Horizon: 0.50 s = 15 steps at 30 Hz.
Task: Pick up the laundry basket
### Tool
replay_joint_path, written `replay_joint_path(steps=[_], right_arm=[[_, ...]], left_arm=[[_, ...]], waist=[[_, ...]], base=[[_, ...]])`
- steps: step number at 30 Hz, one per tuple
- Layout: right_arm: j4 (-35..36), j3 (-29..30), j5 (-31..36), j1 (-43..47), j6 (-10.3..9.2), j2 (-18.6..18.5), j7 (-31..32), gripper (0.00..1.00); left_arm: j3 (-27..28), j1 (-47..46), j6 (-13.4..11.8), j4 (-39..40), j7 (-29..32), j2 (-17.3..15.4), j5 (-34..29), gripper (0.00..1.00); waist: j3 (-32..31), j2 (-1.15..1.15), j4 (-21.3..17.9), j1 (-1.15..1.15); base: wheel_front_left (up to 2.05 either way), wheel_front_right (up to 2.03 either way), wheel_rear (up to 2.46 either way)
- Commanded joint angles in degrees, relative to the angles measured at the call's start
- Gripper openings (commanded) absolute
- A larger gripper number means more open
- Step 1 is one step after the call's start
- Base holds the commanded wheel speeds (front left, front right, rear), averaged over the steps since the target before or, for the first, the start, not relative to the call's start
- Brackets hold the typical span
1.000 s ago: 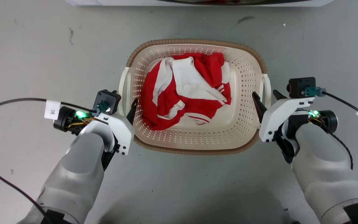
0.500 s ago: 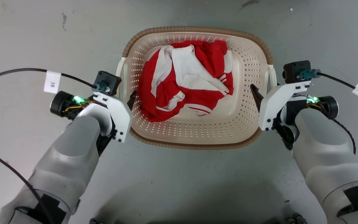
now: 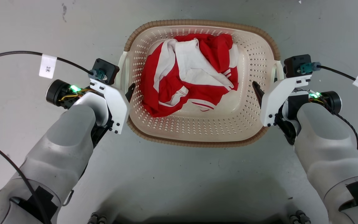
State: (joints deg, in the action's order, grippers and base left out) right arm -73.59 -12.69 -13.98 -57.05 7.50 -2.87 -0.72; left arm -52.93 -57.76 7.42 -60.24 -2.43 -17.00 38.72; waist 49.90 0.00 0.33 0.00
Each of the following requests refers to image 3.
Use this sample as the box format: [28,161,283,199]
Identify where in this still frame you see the black base cable plugs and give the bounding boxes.
[87,212,108,224]
[289,210,312,224]

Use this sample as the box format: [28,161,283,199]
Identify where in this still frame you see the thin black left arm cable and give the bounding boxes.
[0,133,51,224]

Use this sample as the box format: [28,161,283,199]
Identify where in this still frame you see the beige plastic laundry basket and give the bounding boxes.
[117,19,285,148]

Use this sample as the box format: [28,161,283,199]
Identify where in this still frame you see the red and white garment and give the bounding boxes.
[140,33,240,118]

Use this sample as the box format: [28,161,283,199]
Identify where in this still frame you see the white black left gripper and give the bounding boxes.
[89,78,136,147]

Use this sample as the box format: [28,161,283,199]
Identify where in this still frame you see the black right camera cable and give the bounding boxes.
[317,65,358,95]

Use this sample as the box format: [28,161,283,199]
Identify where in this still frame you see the braided black right arm cable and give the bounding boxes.
[320,101,358,152]

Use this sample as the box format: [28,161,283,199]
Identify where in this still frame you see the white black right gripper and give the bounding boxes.
[252,75,312,146]

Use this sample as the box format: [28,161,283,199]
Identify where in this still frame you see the white cable tag with digit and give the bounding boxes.
[39,54,57,79]

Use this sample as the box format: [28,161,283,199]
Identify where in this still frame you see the black left camera cable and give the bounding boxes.
[0,51,94,76]

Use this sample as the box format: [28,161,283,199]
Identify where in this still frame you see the black camera cable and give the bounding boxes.
[0,51,94,76]
[317,65,358,95]

